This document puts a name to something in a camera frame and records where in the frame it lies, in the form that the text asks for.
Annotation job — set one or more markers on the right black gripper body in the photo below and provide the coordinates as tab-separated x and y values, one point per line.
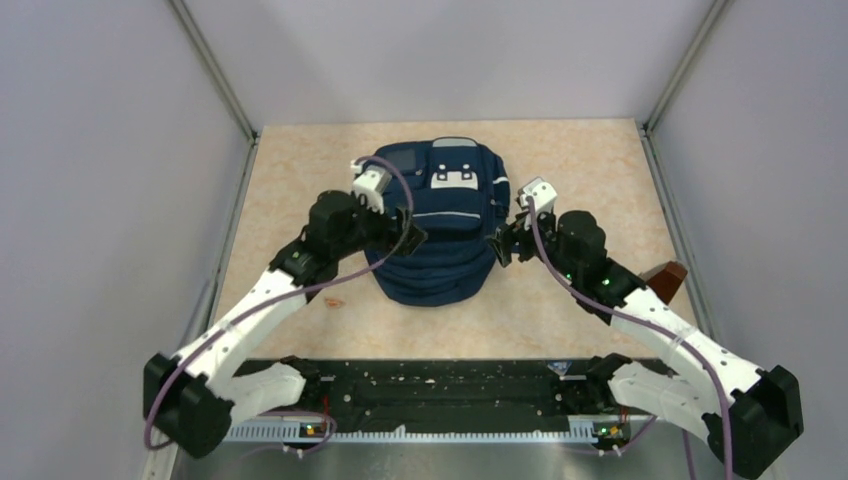
516	232

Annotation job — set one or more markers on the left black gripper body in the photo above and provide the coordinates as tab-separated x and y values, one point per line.
394	238

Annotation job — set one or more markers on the navy blue backpack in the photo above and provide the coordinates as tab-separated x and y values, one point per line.
461	194

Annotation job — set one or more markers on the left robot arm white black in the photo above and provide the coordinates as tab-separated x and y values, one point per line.
252	318

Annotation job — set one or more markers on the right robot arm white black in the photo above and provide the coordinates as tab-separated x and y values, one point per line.
747	415

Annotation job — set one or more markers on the brown leather case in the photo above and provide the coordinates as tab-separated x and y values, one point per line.
665	279

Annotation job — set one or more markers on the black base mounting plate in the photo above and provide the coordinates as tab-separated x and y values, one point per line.
494	396

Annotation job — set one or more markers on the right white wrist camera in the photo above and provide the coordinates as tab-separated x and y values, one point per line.
542	193

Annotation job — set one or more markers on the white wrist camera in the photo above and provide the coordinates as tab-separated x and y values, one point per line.
369	184
542	193

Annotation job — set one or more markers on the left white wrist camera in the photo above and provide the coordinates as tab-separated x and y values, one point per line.
369	184

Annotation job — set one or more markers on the aluminium frame rail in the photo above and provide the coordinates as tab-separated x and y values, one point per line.
299	427

